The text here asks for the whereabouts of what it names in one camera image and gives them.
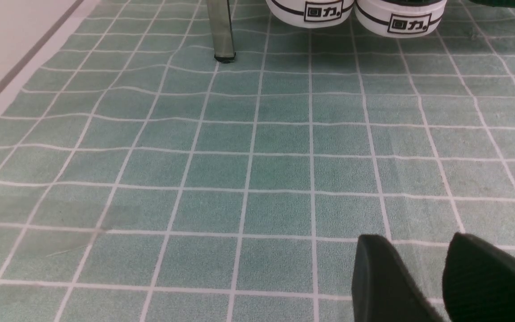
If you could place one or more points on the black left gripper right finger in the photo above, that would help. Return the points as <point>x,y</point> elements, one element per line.
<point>478,281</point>

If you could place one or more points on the black lace-up sneaker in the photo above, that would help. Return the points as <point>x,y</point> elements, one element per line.
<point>400,18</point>
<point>311,14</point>

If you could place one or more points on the black lace-up sneaker left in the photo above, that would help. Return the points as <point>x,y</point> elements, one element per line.
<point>311,14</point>

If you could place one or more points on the green checkered cloth mat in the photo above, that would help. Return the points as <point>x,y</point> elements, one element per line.
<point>143,181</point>

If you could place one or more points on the black lace-up sneaker right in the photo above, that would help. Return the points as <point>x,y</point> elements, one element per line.
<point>400,18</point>

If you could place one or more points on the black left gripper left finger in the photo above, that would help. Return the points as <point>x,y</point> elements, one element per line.
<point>382,288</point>

